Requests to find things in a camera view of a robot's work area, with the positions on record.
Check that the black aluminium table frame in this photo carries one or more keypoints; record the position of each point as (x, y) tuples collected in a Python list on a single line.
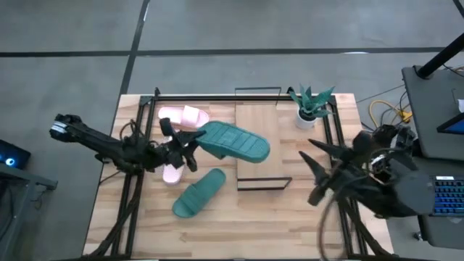
[(217, 98)]

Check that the pink rubber slide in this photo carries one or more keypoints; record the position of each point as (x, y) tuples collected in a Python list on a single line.
[(172, 175), (188, 116)]

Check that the blue backlit keyboard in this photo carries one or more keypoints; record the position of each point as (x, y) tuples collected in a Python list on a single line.
[(449, 195)]

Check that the black round pole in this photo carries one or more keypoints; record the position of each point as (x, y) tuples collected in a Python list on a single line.
[(440, 58)]

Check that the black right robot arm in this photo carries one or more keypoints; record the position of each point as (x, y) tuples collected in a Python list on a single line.
[(406, 195)]

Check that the green snake plant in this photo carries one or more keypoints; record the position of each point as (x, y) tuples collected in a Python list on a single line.
[(310, 103)]

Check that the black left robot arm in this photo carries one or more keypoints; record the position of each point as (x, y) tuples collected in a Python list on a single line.
[(94, 139)]

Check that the grey metal stand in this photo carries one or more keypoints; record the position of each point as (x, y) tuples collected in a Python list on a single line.
[(21, 181)]

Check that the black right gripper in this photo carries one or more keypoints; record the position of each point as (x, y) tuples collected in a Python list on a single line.
[(348, 174)]

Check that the black tablet screen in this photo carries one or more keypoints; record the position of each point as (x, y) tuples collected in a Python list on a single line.
[(455, 126)]

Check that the white plant pot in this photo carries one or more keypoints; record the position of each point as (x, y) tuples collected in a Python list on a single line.
[(304, 124)]

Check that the green rubber slide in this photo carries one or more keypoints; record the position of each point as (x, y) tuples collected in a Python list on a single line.
[(235, 141), (199, 194)]

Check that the black metal frame wooden shelf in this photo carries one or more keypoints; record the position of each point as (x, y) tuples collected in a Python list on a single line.
[(259, 137)]

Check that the grey side desk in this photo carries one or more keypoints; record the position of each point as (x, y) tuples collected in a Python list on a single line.
[(431, 108)]

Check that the black device with blue light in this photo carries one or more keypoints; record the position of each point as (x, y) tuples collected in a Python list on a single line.
[(14, 156)]

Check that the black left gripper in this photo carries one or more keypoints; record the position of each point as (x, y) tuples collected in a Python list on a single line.
[(168, 154)]

